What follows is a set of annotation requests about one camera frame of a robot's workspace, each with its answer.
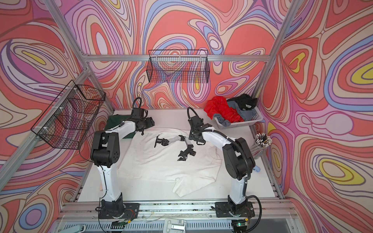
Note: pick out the black wire basket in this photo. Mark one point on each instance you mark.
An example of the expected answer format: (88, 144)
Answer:
(178, 66)
(69, 121)

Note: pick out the white printed t-shirt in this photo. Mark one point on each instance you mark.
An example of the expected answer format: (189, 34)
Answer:
(154, 156)

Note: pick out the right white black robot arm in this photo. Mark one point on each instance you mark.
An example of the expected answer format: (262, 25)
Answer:
(238, 162)

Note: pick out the grey t-shirt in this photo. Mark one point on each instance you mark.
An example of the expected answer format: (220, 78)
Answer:
(246, 115)

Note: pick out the cup of pens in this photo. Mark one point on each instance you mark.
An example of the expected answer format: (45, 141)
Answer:
(262, 140)

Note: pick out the white box on rail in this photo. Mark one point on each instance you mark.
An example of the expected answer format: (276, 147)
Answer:
(174, 225)

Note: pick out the left black wire basket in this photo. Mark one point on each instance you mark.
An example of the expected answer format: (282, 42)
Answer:
(69, 121)

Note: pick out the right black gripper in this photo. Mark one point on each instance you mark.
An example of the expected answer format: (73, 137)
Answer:
(191, 136)

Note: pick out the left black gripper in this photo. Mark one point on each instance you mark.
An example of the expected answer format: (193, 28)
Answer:
(150, 123)

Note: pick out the white plastic laundry basket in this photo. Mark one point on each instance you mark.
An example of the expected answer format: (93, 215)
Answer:
(256, 118)

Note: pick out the folded green t-shirt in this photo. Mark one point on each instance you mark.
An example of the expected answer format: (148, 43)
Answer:
(115, 120)

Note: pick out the back black wire basket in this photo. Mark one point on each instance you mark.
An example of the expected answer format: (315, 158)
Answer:
(178, 66)

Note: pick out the red t-shirt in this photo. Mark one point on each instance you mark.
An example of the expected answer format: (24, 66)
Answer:
(218, 106)

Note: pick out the black t-shirt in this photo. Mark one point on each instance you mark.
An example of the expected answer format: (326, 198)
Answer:
(245, 102)

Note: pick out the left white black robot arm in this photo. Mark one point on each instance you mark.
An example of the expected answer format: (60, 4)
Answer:
(105, 153)

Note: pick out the small blue object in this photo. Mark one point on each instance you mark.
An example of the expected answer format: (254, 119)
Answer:
(257, 169)

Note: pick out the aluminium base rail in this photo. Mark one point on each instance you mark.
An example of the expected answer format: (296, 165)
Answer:
(271, 216)

